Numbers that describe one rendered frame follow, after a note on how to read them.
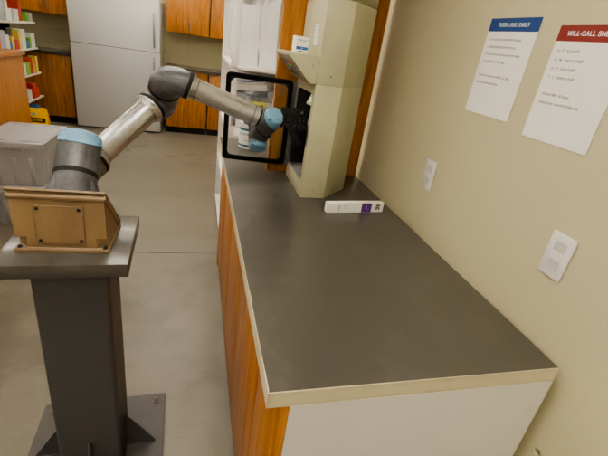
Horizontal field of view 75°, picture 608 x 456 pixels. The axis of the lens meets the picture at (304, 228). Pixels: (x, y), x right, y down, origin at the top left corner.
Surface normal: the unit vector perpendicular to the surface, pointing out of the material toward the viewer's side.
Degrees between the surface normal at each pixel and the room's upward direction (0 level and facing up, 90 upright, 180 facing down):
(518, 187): 90
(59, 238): 90
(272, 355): 0
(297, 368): 1
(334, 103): 90
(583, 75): 90
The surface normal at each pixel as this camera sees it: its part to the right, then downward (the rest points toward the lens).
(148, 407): 0.15, -0.90
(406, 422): 0.23, 0.44
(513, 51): -0.96, -0.03
